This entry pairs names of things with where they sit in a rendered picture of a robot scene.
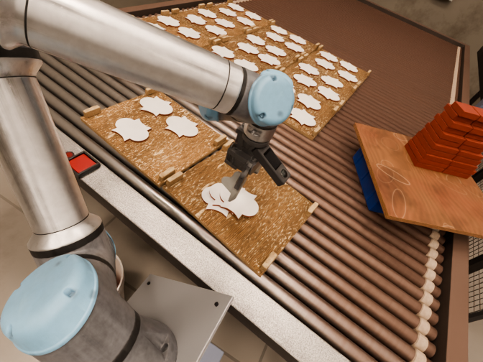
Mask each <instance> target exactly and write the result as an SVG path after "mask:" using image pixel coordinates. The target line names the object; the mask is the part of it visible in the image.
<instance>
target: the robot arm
mask: <svg viewBox="0 0 483 362"><path fill-rule="evenodd" d="M38 50H39V51H41V52H45V53H47V54H50V55H54V56H56V57H60V58H62V59H65V60H69V61H71V62H74V63H77V64H79V65H83V66H86V67H88V68H92V69H94V70H98V71H100V72H102V73H106V74H109V75H112V76H115V77H118V78H121V79H124V80H128V81H129V82H132V83H136V84H138V85H142V86H144V87H147V88H151V89H153V90H156V91H159V92H161V93H165V94H168V95H170V96H174V97H176V98H180V99H183V100H185V101H188V102H191V103H194V104H197V105H198V107H199V111H200V114H201V116H202V118H203V119H204V120H206V121H217V122H219V121H236V122H242V124H241V126H238V127H237V128H236V133H237V136H236V141H235V142H234V141H233V142H232V143H233V144H232V143H231V145H230V147H229V148H228V150H227V153H226V158H225V161H224V162H225V163H227V164H228V165H229V166H230V167H232V168H233V169H235V170H236V169H238V170H240V171H241V172H239V171H236V172H235V173H234V174H233V176H232V177H223V178H222V179H221V183H222V184H223V185H224V186H225V188H226V189H227V190H228V191H229V192H230V193H231V194H230V196H229V200H228V201H229V202H231V201H232V200H235V199H236V197H237V195H238V194H239V192H240V190H241V188H242V187H243V185H244V183H245V182H246V181H247V177H248V175H251V174H252V173H254V174H258V172H259V170H260V168H261V166H263V168H264V169H265V170H266V172H267V173H268V175H269V176H270V177H271V178H272V179H273V181H274V182H275V184H276V185H277V186H281V185H284V184H285V183H286V182H287V180H288V179H289V178H290V176H291V174H290V173H289V172H288V170H287V169H286V167H285V166H284V164H283V163H282V162H281V161H280V159H279V158H278V157H277V155H276V154H275V153H274V152H273V150H272V149H271V147H270V146H269V142H270V140H271V139H272V138H273V135H274V133H275V130H276V128H277V125H279V124H281V123H282V122H284V121H285V120H286V119H287V118H288V117H289V115H290V114H291V112H292V110H293V106H294V100H295V97H294V92H293V82H292V80H291V79H290V78H289V76H288V75H286V74H284V73H283V72H281V71H279V70H273V69H267V70H263V71H262V72H261V74H258V73H256V72H254V71H252V70H249V69H247V68H245V67H242V66H240V65H238V64H236V63H234V62H232V61H230V60H227V59H225V58H223V57H221V56H219V55H216V54H214V53H212V52H210V51H208V50H205V49H203V48H202V47H199V46H198V45H195V44H193V43H191V42H189V41H186V40H184V39H182V38H180V37H178V36H175V35H173V34H171V33H169V32H166V31H165V30H163V29H160V28H159V27H156V26H154V25H152V24H150V23H148V22H145V21H143V20H141V19H139V18H137V17H134V16H132V15H131V14H128V13H126V12H124V11H122V10H120V9H117V8H115V7H113V6H111V5H109V4H107V3H104V2H102V1H100V0H0V165H1V167H2V169H3V171H4V174H5V175H6V178H7V179H8V181H9V184H10V185H11V188H12V190H13V191H14V194H15V195H16V197H17V200H18V202H19V204H20V206H21V208H22V210H23V212H24V214H25V216H26V218H27V220H28V222H29V225H30V227H31V229H32V231H33V234H32V236H31V238H30V240H29V241H28V243H27V247H28V249H29V252H30V253H31V255H32V258H33V259H34V262H35V263H36V265H37V269H35V270H34V271H33V272H32V273H31V274H30V275H29V276H28V277H26V278H25V279H24V280H23V281H22V283H21V284H20V285H21V286H20V288H18V289H16V290H14V292H13V293H12V294H11V296H10V298H9V299H8V300H7V302H6V304H5V306H4V309H3V311H2V314H1V320H0V325H1V330H2V332H3V334H4V335H5V336H6V337H7V338H8V339H10V341H11V342H13V344H14V345H15V347H16V348H17V349H18V350H20V351H21V352H23V353H25V354H27V355H30V356H33V357H34V358H36V359H37V360H38V361H40V362H176V360H177V355H178V345H177V341H176V338H175V336H174V334H173V332H172V331H171V330H170V329H169V328H168V327H167V326H166V325H165V324H163V323H162V322H160V321H157V320H153V319H152V318H149V317H145V316H143V315H140V314H138V313H137V312H136V311H135V310H134V309H133V308H132V307H131V306H130V305H129V304H128V303H127V302H126V301H125V300H124V299H123V298H122V297H121V295H120V294H119V293H118V291H117V286H116V262H115V261H116V247H115V244H114V241H113V239H112V237H111V236H110V235H109V233H108V232H107V231H106V230H105V228H104V225H103V222H102V220H101V218H100V217H99V216H98V215H94V214H92V213H89V212H88V209H87V207H86V204H85V201H84V199H83V196H82V194H81V191H80V188H79V186H78V183H77V181H76V178H75V175H74V173H73V170H72V168H71V166H70V163H69V160H68V157H67V155H66V153H65V150H64V147H63V144H62V142H61V140H60V137H59V134H58V131H57V129H56V127H55V124H54V121H53V120H52V117H51V114H50V111H49V108H48V107H47V104H46V101H45V98H44V96H43V94H42V91H41V88H40V85H39V83H38V81H37V78H36V75H37V72H38V70H39V69H40V68H41V66H42V64H43V63H42V59H41V57H40V54H39V51H38ZM237 180H238V181H237Z"/></svg>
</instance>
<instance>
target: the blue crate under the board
mask: <svg viewBox="0 0 483 362"><path fill-rule="evenodd" d="M353 160H354V164H355V167H356V171H357V174H358V176H359V181H360V183H361V186H362V190H363V193H364V197H365V200H366V202H367V207H368V209H369V210H370V211H374V212H378V213H383V210H382V206H381V204H380V201H379V198H378V196H377V192H376V190H375V187H374V184H373V181H372V178H371V175H370V173H369V170H368V167H367V163H366V161H365V158H364V155H363V153H362V149H361V147H360V148H359V150H358V151H357V152H356V154H355V155H354V156H353Z"/></svg>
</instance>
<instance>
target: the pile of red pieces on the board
mask: <svg viewBox="0 0 483 362"><path fill-rule="evenodd" d="M443 108H444V109H445V111H443V112H442V113H437V114H436V115H435V116H434V120H432V122H428V123H427V124H426V125H425V127H424V128H423V129H422V130H421V131H419V132H418V133H417V134H416V135H415V136H414V137H413V138H412V139H410V141H409V142H408V143H407V144H406V145H405V148H406V150H407V152H408V154H409V156H410V158H411V160H412V162H413V164H414V166H415V167H421V168H424V169H427V170H433V171H436V172H442V173H445V174H448V175H453V176H457V177H462V178H465V179H467V178H469V177H471V175H474V174H475V173H476V172H477V171H476V170H475V169H477V168H478V167H477V165H478V164H480V163H481V161H480V160H481V159H483V156H482V154H481V153H482V152H483V108H478V107H475V106H471V105H468V104H465V103H460V102H458V101H454V102H453V103H452V104H449V103H447V104H446V105H445V106H444V107H443Z"/></svg>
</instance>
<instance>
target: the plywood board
mask: <svg viewBox="0 0 483 362"><path fill-rule="evenodd" d="M353 126H354V130H355V132H356V136H357V139H358V140H359V144H360V147H361V149H362V153H363V155H364V158H365V161H366V163H367V167H368V170H369V173H370V175H371V178H372V181H373V184H374V187H375V190H376V192H377V196H378V198H379V202H380V204H381V206H382V210H383V213H384V215H385V218H386V219H390V220H394V221H400V222H404V223H410V224H414V225H418V226H425V227H428V228H435V229H438V230H442V231H448V232H452V233H459V234H462V235H466V236H473V237H477V238H483V193H482V191H481V190H480V189H479V187H478V185H477V184H476V183H475V181H474V180H473V178H472V176H471V177H469V178H467V179H465V178H462V177H457V176H453V175H448V174H445V173H442V172H436V171H433V170H427V169H424V168H421V167H415V166H414V164H413V162H412V160H411V158H410V156H409V154H408V152H407V150H406V148H405V145H406V144H407V143H408V142H409V141H410V139H412V137H410V136H406V135H402V134H397V133H394V132H391V131H386V130H383V129H378V128H374V127H371V126H367V125H364V124H358V123H355V124H354V125H353Z"/></svg>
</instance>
